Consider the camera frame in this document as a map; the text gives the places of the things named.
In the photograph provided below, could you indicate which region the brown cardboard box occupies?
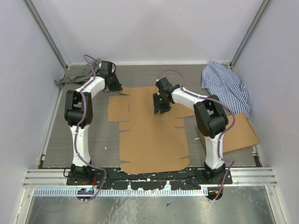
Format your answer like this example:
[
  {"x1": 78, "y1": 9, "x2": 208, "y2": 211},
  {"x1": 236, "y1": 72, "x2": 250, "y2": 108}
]
[
  {"x1": 198, "y1": 113, "x2": 261, "y2": 154},
  {"x1": 108, "y1": 86, "x2": 194, "y2": 174}
]

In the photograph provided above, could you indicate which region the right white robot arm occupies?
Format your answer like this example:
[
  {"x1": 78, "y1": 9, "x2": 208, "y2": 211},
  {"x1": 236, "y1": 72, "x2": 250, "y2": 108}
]
[{"x1": 153, "y1": 77, "x2": 228, "y2": 184}]

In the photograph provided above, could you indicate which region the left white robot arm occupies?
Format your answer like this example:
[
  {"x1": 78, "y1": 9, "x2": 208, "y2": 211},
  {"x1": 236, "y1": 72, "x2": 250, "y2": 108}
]
[{"x1": 64, "y1": 61, "x2": 122, "y2": 185}]

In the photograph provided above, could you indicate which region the folded brown cardboard box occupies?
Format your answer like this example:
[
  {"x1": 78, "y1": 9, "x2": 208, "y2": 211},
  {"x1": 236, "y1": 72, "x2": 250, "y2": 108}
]
[{"x1": 198, "y1": 113, "x2": 261, "y2": 154}]

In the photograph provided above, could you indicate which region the black white striped cloth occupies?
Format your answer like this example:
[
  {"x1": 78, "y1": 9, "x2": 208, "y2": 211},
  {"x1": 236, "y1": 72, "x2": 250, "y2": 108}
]
[{"x1": 54, "y1": 58, "x2": 101, "y2": 89}]

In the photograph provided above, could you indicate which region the blue white striped cloth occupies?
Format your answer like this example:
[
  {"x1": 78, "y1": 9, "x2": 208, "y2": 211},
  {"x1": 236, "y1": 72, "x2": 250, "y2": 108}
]
[{"x1": 201, "y1": 62, "x2": 251, "y2": 118}]

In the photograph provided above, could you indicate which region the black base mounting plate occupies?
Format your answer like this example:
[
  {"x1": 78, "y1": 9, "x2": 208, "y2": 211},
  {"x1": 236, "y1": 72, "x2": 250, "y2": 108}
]
[{"x1": 63, "y1": 167, "x2": 223, "y2": 190}]

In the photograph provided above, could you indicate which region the left aluminium corner post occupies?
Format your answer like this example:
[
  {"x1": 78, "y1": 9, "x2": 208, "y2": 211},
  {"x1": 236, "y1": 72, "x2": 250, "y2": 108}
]
[{"x1": 23, "y1": 0, "x2": 68, "y2": 69}]

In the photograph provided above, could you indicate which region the aluminium corner post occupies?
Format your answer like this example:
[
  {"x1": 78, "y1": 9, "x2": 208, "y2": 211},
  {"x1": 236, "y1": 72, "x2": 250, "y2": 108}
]
[
  {"x1": 229, "y1": 0, "x2": 272, "y2": 70},
  {"x1": 23, "y1": 0, "x2": 68, "y2": 69}
]

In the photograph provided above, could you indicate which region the white slotted cable duct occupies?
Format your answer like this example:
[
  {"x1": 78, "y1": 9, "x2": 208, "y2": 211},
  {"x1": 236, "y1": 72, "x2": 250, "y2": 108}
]
[{"x1": 33, "y1": 188, "x2": 208, "y2": 197}]

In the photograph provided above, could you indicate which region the aluminium front rail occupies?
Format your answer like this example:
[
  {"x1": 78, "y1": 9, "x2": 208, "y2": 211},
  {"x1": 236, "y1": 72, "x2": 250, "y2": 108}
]
[{"x1": 23, "y1": 167, "x2": 277, "y2": 187}]

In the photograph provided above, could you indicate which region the right aluminium corner post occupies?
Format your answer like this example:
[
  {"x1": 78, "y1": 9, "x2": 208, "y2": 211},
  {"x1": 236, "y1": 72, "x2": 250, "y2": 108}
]
[{"x1": 229, "y1": 0, "x2": 272, "y2": 70}]

